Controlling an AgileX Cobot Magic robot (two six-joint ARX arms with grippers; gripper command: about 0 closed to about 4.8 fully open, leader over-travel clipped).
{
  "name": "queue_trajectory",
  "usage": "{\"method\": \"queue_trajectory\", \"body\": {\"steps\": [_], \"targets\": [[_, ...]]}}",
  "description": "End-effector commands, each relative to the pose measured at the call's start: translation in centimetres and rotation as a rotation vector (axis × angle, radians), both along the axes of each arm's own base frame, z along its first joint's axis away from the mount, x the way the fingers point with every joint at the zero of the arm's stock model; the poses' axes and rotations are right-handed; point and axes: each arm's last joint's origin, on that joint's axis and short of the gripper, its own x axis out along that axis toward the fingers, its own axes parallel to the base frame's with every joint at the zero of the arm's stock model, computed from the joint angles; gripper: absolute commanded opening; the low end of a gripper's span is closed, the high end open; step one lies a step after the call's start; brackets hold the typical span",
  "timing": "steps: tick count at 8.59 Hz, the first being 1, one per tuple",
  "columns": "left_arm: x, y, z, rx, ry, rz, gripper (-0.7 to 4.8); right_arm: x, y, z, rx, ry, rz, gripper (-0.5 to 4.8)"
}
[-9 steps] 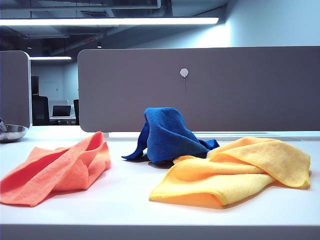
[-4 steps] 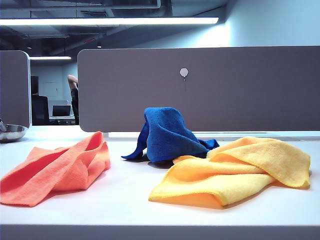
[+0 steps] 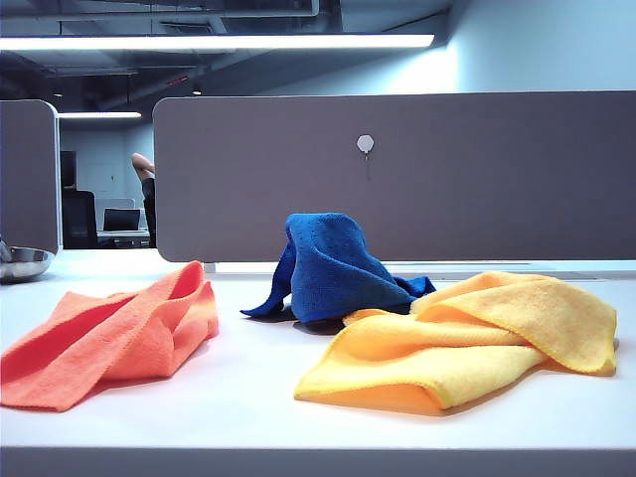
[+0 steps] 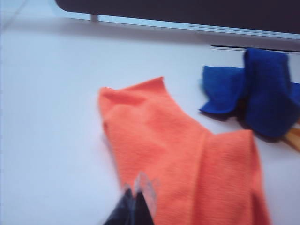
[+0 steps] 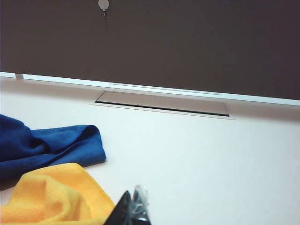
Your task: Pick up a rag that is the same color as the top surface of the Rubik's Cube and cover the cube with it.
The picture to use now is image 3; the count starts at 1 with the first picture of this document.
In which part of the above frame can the blue microfibre rag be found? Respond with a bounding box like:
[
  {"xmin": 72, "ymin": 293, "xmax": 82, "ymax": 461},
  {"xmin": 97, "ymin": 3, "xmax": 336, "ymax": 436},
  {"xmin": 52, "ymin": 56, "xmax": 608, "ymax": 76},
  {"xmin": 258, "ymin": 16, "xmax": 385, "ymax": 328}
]
[{"xmin": 238, "ymin": 212, "xmax": 438, "ymax": 322}]

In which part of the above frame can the yellow microfibre rag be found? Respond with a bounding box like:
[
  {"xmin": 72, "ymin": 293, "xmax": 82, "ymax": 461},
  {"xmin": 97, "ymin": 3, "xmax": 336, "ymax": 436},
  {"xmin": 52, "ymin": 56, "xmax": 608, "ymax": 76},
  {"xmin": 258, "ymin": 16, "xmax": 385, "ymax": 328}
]
[{"xmin": 292, "ymin": 270, "xmax": 619, "ymax": 416}]

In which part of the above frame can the orange microfibre rag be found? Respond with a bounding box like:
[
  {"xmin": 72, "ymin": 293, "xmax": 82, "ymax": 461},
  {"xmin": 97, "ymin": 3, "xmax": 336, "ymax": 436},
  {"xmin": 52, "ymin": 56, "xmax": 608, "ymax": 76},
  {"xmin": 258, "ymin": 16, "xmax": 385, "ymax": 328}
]
[{"xmin": 0, "ymin": 260, "xmax": 221, "ymax": 412}]

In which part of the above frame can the white hexagonal adhesive hook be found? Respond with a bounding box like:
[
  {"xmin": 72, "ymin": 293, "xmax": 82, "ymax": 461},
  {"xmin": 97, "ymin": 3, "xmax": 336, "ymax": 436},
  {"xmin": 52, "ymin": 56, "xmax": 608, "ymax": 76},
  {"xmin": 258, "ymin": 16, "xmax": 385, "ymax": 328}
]
[{"xmin": 356, "ymin": 133, "xmax": 375, "ymax": 183}]

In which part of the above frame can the wide grey desk divider panel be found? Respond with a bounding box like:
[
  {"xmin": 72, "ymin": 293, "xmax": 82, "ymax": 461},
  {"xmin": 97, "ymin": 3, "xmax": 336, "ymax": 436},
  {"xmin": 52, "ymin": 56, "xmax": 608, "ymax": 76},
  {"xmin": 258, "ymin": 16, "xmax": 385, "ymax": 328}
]
[{"xmin": 151, "ymin": 90, "xmax": 636, "ymax": 263}]

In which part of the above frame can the person in grey shirt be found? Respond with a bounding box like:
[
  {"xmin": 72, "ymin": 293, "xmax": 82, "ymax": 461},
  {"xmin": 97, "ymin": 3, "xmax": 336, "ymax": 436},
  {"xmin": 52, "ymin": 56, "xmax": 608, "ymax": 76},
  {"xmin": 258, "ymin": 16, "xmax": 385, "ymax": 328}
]
[{"xmin": 130, "ymin": 152, "xmax": 157, "ymax": 248}]

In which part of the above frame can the open laptop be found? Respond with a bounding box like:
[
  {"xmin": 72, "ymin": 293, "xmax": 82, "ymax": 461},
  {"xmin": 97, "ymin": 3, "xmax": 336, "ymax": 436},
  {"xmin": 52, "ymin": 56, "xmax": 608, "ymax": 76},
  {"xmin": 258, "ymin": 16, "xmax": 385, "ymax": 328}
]
[{"xmin": 102, "ymin": 208, "xmax": 143, "ymax": 233}]

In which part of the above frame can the long ceiling light strip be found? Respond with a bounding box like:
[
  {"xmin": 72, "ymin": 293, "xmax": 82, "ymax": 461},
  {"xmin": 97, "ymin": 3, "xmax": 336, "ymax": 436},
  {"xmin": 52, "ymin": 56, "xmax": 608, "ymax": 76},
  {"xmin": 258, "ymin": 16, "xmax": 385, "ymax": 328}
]
[{"xmin": 0, "ymin": 33, "xmax": 436, "ymax": 52}]

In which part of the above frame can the black office chair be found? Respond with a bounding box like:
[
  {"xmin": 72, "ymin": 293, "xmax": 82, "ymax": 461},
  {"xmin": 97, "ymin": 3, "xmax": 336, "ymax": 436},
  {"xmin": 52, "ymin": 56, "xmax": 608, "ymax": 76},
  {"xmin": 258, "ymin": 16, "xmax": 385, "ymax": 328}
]
[{"xmin": 62, "ymin": 188, "xmax": 98, "ymax": 249}]

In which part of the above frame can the short ceiling light strip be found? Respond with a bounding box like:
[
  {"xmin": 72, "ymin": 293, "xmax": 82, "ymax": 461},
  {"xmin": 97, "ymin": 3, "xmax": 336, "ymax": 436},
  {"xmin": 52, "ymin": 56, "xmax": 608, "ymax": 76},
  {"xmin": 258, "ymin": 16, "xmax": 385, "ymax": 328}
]
[{"xmin": 57, "ymin": 111, "xmax": 143, "ymax": 120}]

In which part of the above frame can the black background screen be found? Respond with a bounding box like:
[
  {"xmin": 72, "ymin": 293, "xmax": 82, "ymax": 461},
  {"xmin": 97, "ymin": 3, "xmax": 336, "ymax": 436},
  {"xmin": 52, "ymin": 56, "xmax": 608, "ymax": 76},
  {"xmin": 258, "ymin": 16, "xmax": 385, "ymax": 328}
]
[{"xmin": 60, "ymin": 151, "xmax": 79, "ymax": 190}]

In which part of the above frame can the stainless steel bowl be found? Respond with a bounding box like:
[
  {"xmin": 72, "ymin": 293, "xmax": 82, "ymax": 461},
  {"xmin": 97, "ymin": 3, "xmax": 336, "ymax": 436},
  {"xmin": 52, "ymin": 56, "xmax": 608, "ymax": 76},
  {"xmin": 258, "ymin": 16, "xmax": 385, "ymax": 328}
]
[{"xmin": 0, "ymin": 245, "xmax": 55, "ymax": 284}]

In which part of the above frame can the narrow grey desk divider panel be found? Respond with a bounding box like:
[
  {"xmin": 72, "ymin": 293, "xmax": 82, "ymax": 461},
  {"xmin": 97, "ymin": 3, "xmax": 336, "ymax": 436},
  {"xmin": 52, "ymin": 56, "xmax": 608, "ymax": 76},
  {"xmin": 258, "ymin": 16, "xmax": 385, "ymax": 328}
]
[{"xmin": 0, "ymin": 99, "xmax": 62, "ymax": 255}]

